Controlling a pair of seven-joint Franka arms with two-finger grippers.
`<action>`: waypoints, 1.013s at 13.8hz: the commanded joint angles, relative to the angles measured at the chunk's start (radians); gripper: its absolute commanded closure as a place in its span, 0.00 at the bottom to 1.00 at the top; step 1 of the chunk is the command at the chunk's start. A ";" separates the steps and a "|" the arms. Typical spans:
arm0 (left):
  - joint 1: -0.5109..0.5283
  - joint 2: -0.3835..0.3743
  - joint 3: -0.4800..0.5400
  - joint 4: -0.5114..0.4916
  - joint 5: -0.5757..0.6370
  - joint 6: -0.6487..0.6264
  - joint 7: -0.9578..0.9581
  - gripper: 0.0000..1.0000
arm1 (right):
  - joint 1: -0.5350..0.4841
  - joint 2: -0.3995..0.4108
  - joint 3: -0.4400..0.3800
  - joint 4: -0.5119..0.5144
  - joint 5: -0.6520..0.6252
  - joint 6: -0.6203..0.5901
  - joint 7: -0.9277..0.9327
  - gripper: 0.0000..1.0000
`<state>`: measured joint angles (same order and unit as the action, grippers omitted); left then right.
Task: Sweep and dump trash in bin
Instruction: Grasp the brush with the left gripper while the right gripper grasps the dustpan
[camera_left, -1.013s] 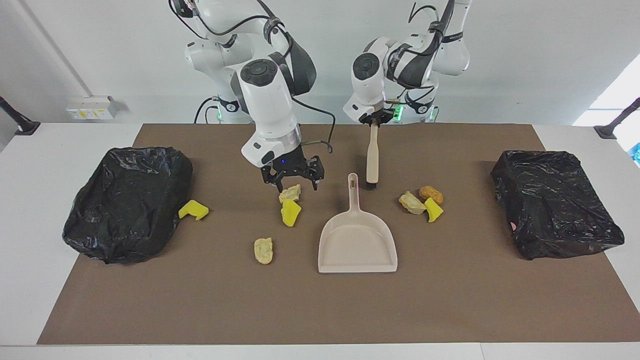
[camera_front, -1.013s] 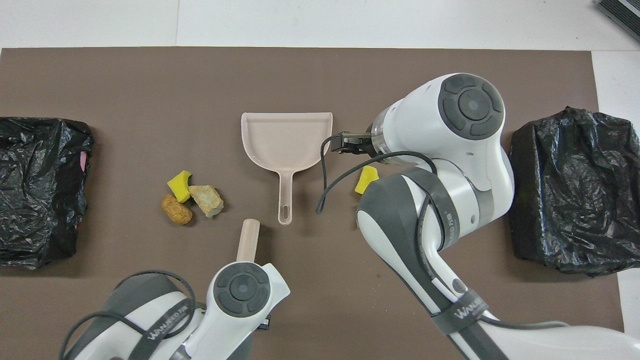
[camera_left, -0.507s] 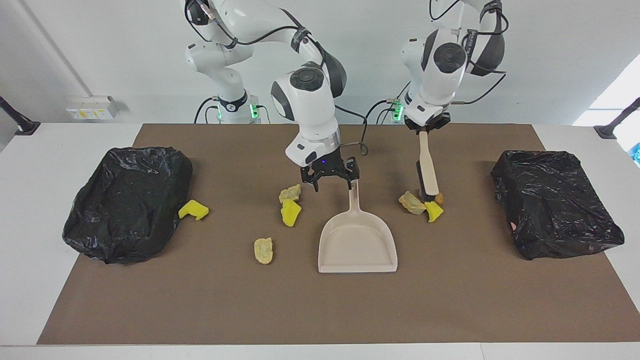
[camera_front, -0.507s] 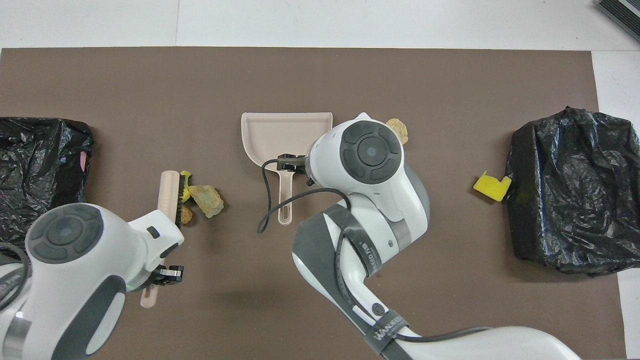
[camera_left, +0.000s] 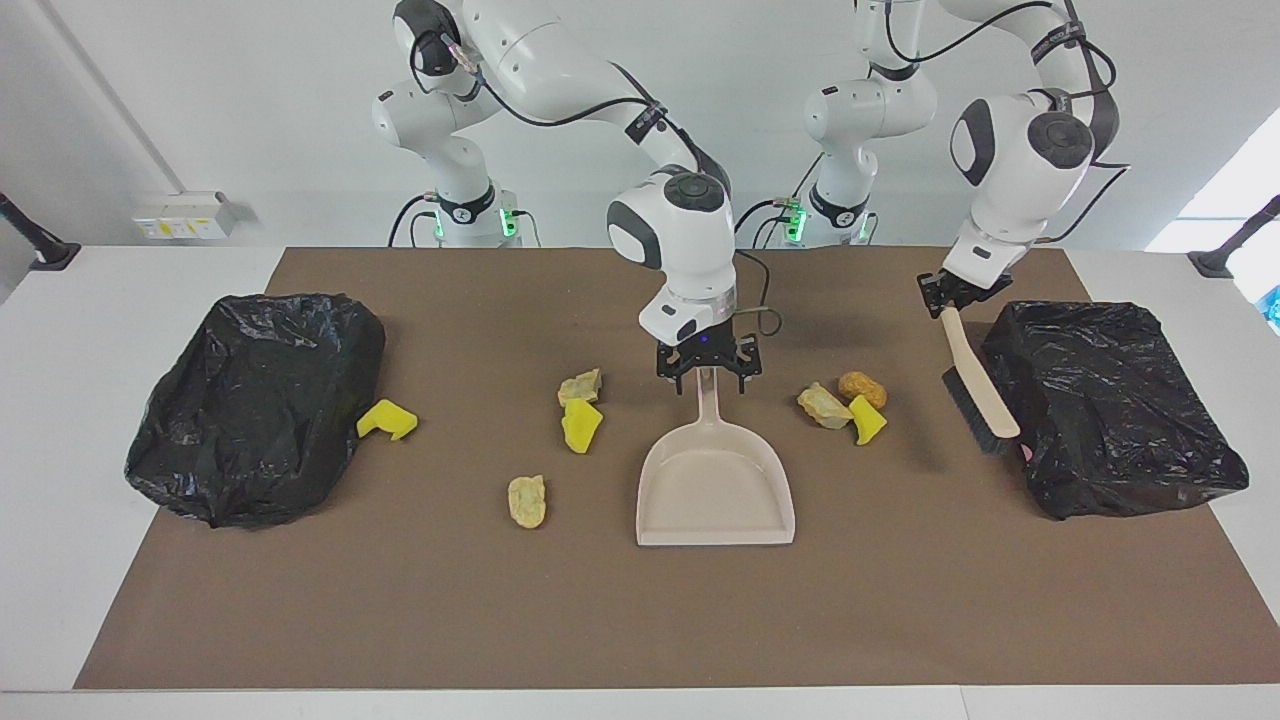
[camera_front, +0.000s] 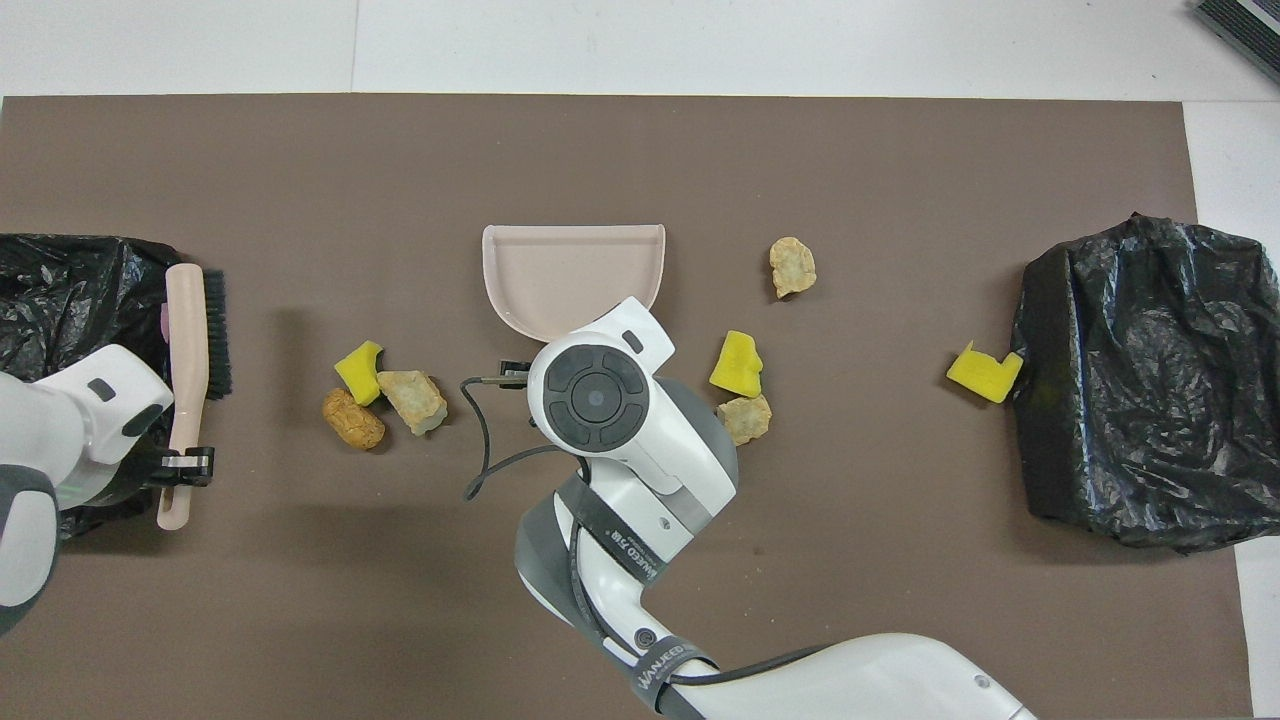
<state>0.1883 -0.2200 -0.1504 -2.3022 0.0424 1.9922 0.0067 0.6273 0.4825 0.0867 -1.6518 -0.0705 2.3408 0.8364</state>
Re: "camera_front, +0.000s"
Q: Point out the brown cork piece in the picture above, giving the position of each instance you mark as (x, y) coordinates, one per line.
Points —
(352, 420)

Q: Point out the thick yellow sponge chunk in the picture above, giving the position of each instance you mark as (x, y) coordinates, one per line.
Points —
(736, 365)

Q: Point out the black bag bin pink spot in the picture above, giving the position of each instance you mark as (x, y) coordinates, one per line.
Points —
(60, 290)

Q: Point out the beige hand brush black bristles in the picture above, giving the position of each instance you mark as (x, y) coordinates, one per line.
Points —
(187, 330)

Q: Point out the large brown table mat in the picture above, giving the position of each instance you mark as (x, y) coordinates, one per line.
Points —
(640, 160)

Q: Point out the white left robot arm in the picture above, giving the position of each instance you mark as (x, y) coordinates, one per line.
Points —
(40, 430)

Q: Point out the L-shaped yellow sponge piece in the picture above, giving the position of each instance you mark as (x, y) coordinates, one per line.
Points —
(985, 375)

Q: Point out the dark ribbed vent panel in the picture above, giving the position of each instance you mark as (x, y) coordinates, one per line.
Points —
(1250, 25)

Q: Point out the beige foam rock chunk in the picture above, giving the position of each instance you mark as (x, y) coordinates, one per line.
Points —
(752, 418)

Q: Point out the black bag lined bin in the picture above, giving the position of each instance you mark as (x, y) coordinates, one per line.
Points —
(1150, 380)

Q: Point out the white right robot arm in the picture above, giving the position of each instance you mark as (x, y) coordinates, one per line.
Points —
(595, 397)

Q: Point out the beige plastic dustpan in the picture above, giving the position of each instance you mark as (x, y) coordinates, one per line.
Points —
(570, 270)

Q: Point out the small curved yellow sponge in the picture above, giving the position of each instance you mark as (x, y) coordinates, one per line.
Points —
(358, 372)

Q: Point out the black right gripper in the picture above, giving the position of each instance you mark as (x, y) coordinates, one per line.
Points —
(518, 366)

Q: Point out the grey-beige foam rock chunk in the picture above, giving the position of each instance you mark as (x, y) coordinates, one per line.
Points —
(412, 398)

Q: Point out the rounded beige foam chunk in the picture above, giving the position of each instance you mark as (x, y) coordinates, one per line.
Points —
(792, 266)

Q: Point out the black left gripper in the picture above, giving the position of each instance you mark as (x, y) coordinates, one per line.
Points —
(135, 470)

